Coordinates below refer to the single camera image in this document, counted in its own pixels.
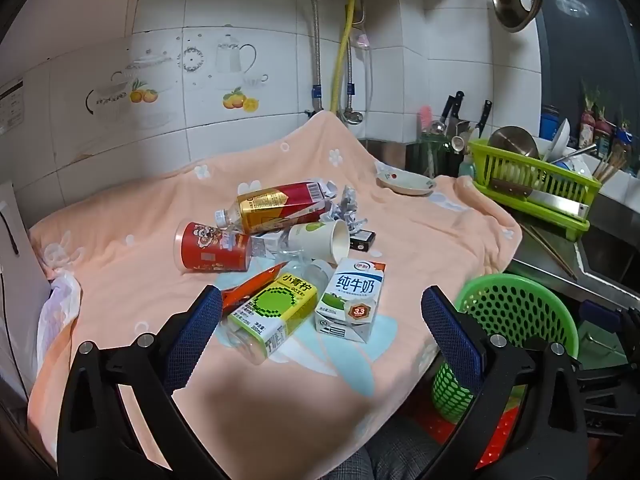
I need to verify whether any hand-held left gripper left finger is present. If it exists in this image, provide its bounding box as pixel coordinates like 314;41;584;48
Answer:
56;285;236;480

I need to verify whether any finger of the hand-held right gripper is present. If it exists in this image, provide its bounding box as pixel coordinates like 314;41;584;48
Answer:
575;366;640;437
581;300;640;332

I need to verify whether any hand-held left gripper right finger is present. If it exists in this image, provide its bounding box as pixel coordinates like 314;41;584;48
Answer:
421;285;588;480

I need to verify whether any orange snack wrapper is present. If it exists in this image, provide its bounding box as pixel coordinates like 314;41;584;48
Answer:
221;261;288;311

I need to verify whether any green plastic mesh basket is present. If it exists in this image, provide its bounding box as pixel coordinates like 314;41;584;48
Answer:
431;274;580;423

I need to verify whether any red snack can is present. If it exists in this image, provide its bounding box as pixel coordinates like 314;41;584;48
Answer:
173;221;253;273

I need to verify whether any yellow green label bottle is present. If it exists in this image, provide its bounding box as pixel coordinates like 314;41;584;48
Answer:
220;272;318;366

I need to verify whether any white green milk carton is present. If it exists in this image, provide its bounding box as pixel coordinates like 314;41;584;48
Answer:
314;257;387;343

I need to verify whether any black cigarette box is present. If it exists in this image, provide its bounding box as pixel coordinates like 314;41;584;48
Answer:
348;230;377;253

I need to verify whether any clear plastic bottle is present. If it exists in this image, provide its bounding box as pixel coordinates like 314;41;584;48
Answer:
250;232;337;291

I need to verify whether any gold red label bottle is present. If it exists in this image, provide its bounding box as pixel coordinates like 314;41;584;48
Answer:
215;180;333;236

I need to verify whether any white paper cup green print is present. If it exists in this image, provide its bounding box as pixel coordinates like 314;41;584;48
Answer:
287;219;351;265

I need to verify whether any silver foil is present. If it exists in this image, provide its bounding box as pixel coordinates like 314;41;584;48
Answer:
320;185;368;233

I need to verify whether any stainless steel sink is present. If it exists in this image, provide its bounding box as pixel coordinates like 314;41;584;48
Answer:
505;225;640;311

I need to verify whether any pair of wooden chopsticks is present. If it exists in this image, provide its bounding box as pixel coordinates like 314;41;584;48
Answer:
530;225;578;281

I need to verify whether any red plastic stool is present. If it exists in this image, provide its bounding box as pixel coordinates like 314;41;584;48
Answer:
415;400;521;471

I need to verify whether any peach flower print blanket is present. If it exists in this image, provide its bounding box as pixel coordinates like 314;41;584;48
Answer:
27;110;523;480

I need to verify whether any person's plaid trouser leg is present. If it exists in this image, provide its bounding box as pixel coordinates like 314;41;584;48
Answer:
345;415;451;480

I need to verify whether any white plastic bag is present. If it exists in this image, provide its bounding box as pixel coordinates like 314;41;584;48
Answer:
37;272;82;356

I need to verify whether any bunch of wooden chopsticks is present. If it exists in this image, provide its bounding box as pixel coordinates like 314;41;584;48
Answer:
592;150;628;183

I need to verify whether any white ceramic dish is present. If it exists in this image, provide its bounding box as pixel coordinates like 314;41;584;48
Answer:
375;162;437;196

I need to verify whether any green plastic dish rack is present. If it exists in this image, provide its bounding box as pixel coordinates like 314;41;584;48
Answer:
467;139;603;241

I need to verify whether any dark utensil holder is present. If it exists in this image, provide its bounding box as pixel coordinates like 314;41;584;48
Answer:
417;130;473;178

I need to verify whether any white ceramic bowl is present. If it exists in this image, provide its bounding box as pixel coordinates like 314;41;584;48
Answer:
550;119;572;158

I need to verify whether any stainless steel bowl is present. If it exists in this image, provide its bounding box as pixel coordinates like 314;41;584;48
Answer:
487;126;540;161

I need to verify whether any stainless steel container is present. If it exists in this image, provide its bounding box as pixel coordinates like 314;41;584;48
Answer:
357;137;408;168

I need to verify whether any blue plastic container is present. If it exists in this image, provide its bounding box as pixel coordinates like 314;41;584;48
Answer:
540;105;560;141

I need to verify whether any steel cleaver wooden handle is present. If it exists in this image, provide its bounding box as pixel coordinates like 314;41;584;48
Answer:
487;177;588;221

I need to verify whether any braided metal hose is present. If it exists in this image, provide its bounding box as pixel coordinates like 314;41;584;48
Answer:
346;42;357;111
305;0;323;113

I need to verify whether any white wall label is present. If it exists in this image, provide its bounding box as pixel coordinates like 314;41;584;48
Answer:
0;77;26;133

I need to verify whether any yellow gas hose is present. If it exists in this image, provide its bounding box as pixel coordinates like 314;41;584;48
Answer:
330;0;358;113

